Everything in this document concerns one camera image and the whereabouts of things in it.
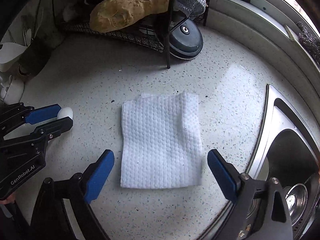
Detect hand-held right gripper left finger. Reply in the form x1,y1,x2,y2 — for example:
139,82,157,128
30,149,115,240

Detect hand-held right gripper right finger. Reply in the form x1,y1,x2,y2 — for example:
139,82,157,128
207,149,293,240

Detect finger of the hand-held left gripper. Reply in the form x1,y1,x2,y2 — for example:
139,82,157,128
0,102,62,137
0,117,73,153

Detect small white round piece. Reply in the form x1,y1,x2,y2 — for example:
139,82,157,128
57,107,74,120

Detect white paper towel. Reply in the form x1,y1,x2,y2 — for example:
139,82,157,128
121,92,203,189

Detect person's left hand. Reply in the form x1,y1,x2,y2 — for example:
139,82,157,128
0,195,17,205

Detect white sugar pot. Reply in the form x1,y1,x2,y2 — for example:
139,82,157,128
0,75,25,105

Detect dark utensil cup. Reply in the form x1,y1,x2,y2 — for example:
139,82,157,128
19,30,63,78

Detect white soup spoon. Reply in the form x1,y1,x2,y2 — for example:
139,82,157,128
24,27,34,47
0,42,27,72

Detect stainless steel cup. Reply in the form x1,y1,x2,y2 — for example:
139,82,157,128
285,184,308,227

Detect stainless steel sink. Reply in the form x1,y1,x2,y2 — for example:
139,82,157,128
246,84,320,240

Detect white garlic bulbs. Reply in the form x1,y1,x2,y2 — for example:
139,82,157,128
62,2,80,22

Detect dark steel wool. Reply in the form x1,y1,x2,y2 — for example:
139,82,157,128
295,21,320,63

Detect black wire rack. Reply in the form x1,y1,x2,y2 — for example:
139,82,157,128
51,0,213,69

